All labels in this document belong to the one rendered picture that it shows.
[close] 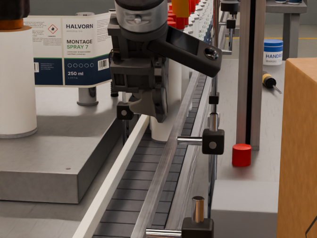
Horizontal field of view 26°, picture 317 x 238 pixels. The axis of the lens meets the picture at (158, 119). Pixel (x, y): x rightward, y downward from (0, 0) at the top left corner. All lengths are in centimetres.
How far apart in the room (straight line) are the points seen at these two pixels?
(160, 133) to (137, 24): 26
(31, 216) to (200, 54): 35
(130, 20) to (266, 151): 45
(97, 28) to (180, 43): 42
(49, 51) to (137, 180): 49
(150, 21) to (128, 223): 29
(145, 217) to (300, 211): 16
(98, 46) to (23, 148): 35
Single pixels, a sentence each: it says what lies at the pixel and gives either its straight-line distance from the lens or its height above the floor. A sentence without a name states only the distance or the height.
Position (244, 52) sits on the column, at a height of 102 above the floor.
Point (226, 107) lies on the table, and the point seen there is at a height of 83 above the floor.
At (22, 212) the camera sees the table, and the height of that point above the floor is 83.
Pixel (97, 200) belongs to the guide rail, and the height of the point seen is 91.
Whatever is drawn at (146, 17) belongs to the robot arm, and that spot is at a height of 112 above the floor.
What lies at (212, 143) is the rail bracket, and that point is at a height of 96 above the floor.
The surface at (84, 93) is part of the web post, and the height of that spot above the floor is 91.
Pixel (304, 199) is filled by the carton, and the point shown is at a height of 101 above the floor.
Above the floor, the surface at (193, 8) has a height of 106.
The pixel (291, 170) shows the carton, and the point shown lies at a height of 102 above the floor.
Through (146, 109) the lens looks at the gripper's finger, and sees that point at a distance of 111.
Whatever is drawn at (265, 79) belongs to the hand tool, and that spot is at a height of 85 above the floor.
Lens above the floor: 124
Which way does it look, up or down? 16 degrees down
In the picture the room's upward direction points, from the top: straight up
